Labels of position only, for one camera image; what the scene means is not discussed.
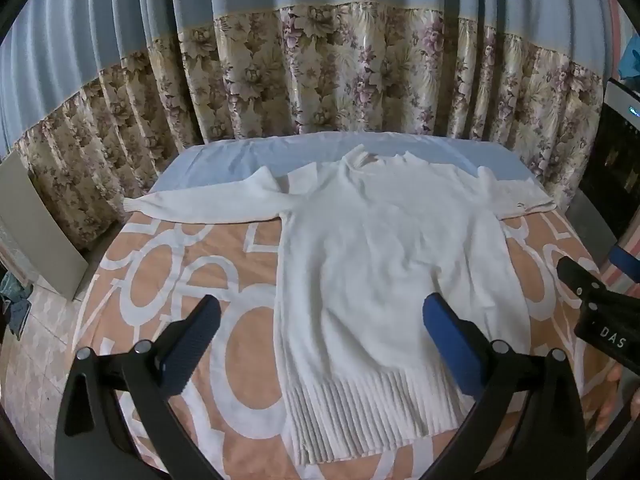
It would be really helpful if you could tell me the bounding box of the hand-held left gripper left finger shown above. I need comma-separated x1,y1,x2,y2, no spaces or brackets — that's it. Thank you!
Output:
54,295,222,480

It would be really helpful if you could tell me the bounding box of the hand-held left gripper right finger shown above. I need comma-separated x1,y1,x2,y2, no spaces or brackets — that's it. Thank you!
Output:
420,293,587,480

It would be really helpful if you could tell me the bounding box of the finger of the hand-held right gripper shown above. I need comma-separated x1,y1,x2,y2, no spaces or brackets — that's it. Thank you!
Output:
556,256,605,307

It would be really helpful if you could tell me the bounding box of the white knit sweater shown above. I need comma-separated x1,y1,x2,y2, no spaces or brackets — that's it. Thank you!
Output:
122,146,557,466

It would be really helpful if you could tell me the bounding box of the person's right hand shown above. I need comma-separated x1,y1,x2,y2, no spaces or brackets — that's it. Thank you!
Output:
594,362,627,433

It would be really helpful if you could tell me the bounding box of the peach patterned blanket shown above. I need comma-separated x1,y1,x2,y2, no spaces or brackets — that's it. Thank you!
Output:
75,207,621,480

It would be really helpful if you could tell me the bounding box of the black appliance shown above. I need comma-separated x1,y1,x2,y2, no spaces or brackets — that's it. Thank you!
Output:
565,77,640,261

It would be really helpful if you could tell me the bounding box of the dark cloth pile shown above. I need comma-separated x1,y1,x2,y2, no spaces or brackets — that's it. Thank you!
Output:
0,269,32,342

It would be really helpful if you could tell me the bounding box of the beige flat board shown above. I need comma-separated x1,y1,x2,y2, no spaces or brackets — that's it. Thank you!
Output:
0,152,104,302

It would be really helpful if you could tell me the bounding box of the teal cloth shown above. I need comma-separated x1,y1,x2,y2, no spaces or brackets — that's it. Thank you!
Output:
617,34,640,81

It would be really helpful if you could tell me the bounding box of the blue floral curtain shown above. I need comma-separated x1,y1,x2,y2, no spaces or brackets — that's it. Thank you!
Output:
0,0,621,252

